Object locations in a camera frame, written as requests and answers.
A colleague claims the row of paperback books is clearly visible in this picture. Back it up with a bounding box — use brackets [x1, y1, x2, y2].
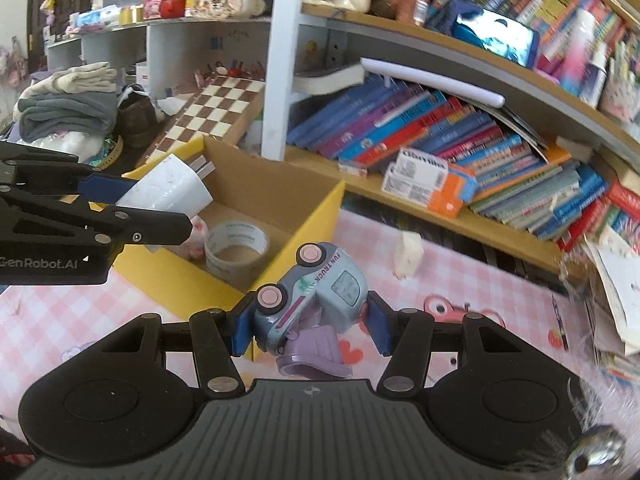
[372, 0, 640, 121]

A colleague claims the folded grey cloth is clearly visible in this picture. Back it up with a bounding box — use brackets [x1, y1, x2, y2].
[15, 87, 118, 143]

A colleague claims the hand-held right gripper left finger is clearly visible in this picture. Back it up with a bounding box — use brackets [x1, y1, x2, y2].
[122, 290, 258, 396]

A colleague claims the white charger plug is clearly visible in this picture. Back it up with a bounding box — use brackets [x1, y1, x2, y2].
[115, 155, 216, 218]

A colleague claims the white side shelf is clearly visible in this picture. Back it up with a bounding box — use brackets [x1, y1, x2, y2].
[45, 15, 273, 111]

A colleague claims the folded beige cloth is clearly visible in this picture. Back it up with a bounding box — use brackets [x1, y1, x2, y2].
[52, 62, 118, 93]

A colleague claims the pink plush paw toy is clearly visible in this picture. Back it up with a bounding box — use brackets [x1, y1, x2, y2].
[182, 215, 211, 261]

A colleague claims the white lamp bar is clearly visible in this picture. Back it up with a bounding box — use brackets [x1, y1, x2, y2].
[360, 57, 506, 108]

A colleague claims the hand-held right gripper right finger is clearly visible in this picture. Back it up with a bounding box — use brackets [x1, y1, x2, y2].
[366, 291, 516, 395]

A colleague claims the black pen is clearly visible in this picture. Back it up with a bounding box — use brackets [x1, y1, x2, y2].
[551, 294, 570, 351]

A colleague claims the grey toy truck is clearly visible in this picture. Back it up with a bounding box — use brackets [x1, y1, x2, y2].
[250, 241, 369, 380]

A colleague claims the brown and white chessboard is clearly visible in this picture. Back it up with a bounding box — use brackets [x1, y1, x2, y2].
[145, 75, 266, 166]

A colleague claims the dark brown fuzzy item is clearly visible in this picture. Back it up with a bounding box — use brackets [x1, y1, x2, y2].
[117, 85, 166, 148]

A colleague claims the small cream white cube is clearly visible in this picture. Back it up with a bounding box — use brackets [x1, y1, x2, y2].
[392, 231, 423, 279]

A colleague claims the pink checked printed desk mat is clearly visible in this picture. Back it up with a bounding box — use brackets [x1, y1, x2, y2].
[0, 210, 640, 441]

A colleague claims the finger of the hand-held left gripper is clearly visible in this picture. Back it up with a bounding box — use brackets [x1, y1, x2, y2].
[0, 141, 137, 207]
[0, 194, 194, 247]

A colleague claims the pile of papers and booklets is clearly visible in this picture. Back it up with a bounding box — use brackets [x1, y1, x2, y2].
[582, 225, 640, 386]

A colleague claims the clear packing tape roll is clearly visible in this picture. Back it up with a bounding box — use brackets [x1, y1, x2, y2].
[204, 220, 271, 286]

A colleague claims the white and wooden bookshelf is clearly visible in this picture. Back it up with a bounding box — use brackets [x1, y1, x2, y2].
[262, 0, 640, 281]

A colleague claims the yellow cardboard box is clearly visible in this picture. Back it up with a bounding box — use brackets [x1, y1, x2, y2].
[112, 135, 347, 361]

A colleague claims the row of colourful books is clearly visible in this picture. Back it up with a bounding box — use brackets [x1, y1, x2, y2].
[287, 80, 640, 251]

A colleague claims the person's fluffy sleeve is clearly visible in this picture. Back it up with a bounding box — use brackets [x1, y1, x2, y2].
[565, 360, 640, 480]

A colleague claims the blue shiny packet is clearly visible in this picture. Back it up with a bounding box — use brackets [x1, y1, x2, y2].
[452, 2, 541, 68]

